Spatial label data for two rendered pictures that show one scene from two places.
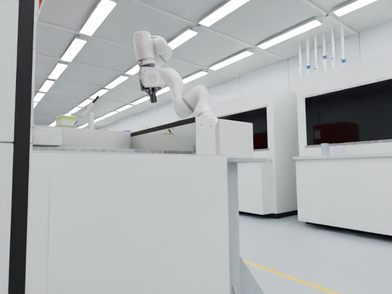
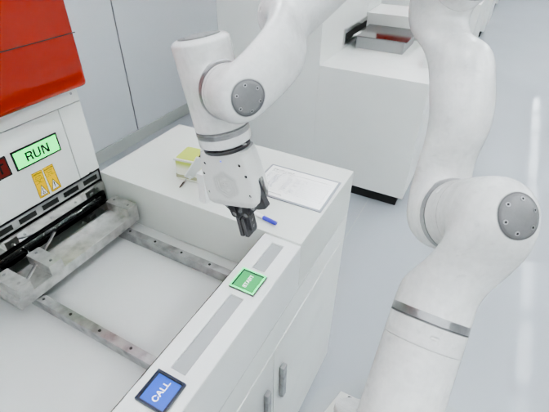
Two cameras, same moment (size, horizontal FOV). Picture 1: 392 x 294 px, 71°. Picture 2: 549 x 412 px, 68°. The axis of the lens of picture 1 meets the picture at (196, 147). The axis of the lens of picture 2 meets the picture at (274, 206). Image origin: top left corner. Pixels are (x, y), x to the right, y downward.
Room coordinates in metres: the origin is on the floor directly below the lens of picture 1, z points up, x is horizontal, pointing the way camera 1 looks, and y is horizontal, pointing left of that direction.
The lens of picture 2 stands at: (1.13, -0.32, 1.57)
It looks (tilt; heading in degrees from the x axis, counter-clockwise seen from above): 37 degrees down; 66
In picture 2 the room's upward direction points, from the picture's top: 1 degrees clockwise
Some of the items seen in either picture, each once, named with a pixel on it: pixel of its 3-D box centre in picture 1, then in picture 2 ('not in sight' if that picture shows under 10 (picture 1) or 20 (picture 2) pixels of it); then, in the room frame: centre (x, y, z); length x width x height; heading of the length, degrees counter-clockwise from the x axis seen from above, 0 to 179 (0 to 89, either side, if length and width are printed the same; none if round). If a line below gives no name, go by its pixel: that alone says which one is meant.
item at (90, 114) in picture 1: (87, 115); (198, 176); (1.30, 0.52, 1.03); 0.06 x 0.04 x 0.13; 128
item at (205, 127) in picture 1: (166, 142); (215, 351); (1.21, 0.13, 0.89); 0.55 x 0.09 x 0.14; 38
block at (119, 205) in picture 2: not in sight; (122, 206); (1.11, 0.67, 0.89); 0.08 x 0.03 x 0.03; 128
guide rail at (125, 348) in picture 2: (102, 152); (87, 326); (0.98, 0.34, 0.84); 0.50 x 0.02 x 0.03; 128
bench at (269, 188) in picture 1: (242, 154); not in sight; (4.96, -0.85, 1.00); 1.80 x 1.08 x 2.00; 38
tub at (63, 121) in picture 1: (65, 123); (194, 164); (1.32, 0.63, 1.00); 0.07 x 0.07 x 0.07; 46
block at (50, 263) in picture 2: not in sight; (45, 260); (0.92, 0.52, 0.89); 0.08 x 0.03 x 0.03; 128
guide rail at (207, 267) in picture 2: not in sight; (168, 251); (1.20, 0.50, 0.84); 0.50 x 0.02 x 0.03; 128
